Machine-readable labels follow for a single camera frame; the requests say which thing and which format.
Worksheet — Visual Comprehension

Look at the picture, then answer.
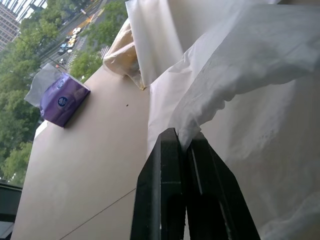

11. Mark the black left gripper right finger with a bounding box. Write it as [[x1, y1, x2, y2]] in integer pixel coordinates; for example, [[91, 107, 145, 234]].
[[183, 131, 261, 240]]

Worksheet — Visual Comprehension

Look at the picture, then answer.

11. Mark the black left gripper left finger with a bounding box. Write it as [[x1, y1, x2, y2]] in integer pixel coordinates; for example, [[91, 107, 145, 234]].
[[129, 127, 188, 240]]

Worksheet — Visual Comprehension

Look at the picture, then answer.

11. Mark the purple tissue pack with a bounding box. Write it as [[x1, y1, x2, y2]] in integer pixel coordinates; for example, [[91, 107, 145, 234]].
[[23, 62, 92, 129]]

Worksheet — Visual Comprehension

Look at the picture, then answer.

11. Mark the beige plastic bag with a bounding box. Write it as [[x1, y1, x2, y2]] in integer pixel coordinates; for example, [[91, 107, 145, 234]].
[[102, 18, 146, 91]]

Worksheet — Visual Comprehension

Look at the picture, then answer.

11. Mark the white tissue sheet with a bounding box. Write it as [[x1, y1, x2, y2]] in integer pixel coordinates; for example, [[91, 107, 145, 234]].
[[124, 0, 320, 240]]

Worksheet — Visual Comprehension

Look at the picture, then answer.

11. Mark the dark window frame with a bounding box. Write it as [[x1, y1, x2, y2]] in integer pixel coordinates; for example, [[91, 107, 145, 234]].
[[0, 181, 24, 240]]

